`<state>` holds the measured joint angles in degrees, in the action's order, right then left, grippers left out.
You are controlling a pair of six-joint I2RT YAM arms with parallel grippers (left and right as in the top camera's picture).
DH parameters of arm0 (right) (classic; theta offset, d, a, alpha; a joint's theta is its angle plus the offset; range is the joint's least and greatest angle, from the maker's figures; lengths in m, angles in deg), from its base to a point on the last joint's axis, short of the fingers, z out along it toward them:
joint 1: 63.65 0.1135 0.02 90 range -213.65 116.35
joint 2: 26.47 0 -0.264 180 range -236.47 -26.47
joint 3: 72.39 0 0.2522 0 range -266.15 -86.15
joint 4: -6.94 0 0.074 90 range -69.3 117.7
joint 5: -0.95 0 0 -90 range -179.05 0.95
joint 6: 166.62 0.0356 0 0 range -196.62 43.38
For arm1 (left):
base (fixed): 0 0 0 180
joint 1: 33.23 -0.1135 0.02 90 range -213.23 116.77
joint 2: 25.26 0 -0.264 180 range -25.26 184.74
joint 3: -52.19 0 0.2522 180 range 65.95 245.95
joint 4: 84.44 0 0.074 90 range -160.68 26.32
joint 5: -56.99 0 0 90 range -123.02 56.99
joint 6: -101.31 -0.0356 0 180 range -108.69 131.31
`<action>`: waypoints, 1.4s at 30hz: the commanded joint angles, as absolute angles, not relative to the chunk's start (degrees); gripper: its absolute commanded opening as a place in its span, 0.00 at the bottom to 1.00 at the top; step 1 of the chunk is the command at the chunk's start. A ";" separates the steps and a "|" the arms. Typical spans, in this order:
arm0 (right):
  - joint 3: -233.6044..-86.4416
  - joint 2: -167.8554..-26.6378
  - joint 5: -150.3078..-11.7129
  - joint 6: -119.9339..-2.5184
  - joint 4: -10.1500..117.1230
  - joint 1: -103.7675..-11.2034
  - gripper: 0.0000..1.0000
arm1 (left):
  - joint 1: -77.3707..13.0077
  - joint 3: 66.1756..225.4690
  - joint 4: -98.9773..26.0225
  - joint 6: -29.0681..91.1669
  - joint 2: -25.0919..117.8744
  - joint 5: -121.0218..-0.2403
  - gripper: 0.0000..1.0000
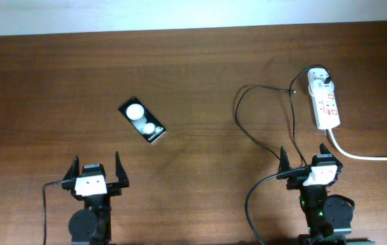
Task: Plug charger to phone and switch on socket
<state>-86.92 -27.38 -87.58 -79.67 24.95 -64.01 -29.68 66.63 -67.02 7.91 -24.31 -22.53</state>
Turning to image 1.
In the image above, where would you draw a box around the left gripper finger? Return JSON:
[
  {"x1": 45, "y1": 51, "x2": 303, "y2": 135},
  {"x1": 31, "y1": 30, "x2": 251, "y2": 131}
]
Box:
[
  {"x1": 115, "y1": 151, "x2": 129, "y2": 188},
  {"x1": 63, "y1": 156, "x2": 80, "y2": 181}
]

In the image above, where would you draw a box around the black smartphone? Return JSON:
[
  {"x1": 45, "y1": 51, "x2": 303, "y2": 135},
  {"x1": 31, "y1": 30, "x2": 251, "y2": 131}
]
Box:
[{"x1": 118, "y1": 97, "x2": 167, "y2": 144}]

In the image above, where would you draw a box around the black usb charging cable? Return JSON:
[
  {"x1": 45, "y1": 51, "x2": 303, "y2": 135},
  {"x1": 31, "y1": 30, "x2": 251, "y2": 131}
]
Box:
[{"x1": 233, "y1": 64, "x2": 333, "y2": 167}]

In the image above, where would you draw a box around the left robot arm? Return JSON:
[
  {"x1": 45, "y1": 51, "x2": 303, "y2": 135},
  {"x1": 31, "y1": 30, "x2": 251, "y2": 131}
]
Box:
[{"x1": 62, "y1": 153, "x2": 129, "y2": 244}]

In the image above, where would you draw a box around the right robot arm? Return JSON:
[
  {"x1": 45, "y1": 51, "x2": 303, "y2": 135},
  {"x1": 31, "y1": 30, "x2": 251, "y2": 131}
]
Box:
[{"x1": 277, "y1": 144, "x2": 375, "y2": 245}]

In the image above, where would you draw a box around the white usb charger adapter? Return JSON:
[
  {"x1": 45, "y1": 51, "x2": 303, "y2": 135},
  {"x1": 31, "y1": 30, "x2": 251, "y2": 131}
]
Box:
[{"x1": 307, "y1": 68, "x2": 335, "y2": 97}]

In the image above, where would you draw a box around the white power strip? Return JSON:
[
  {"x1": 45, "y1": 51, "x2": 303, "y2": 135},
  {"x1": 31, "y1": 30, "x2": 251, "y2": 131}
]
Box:
[{"x1": 307, "y1": 67, "x2": 341, "y2": 131}]

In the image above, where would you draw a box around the white power strip cord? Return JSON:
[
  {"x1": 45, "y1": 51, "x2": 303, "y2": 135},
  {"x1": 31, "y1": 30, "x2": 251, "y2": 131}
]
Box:
[{"x1": 326, "y1": 128, "x2": 387, "y2": 163}]

